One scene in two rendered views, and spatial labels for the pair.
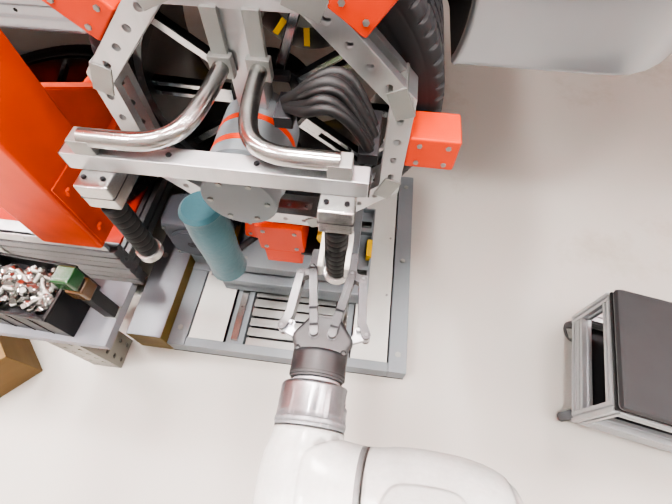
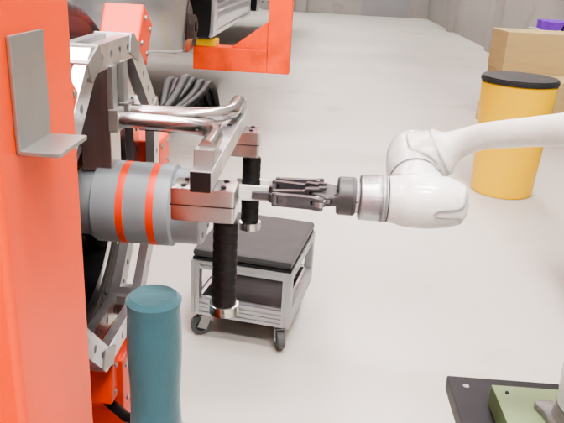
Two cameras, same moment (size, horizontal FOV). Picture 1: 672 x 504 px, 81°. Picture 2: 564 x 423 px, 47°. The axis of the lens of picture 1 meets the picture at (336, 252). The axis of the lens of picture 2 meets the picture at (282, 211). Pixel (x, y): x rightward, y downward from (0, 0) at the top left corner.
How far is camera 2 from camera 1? 1.27 m
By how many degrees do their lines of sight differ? 75
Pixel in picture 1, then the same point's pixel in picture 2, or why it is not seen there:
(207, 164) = (229, 134)
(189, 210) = (159, 300)
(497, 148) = not seen: outside the picture
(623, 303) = (207, 248)
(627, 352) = (249, 254)
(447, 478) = (401, 138)
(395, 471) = (403, 151)
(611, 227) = not seen: hidden behind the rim
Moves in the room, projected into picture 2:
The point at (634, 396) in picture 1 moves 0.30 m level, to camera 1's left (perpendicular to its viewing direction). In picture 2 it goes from (283, 258) to (289, 302)
